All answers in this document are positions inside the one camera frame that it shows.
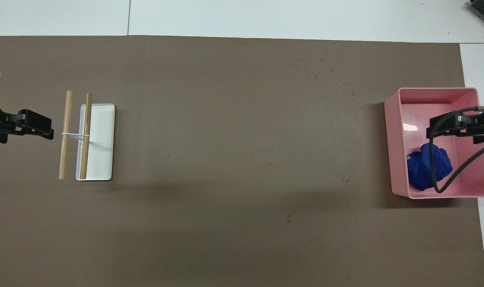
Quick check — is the blue towel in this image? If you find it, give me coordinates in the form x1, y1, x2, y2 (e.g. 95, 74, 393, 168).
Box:
407, 143, 453, 191

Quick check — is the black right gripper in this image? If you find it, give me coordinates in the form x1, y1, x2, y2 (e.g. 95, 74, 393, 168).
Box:
427, 107, 484, 145

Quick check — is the pink plastic bin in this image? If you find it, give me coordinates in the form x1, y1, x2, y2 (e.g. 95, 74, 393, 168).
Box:
384, 87, 484, 199

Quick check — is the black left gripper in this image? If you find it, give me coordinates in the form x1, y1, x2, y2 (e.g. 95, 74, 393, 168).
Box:
0, 96, 55, 144

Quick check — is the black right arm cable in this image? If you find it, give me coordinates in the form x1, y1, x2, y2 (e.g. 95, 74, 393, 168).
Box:
429, 106, 484, 194

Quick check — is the brown table mat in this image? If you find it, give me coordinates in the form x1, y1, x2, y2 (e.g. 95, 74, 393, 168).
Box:
0, 35, 484, 287

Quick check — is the wooden rack rod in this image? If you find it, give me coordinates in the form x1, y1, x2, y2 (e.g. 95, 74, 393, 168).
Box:
79, 94, 93, 180
59, 90, 73, 180

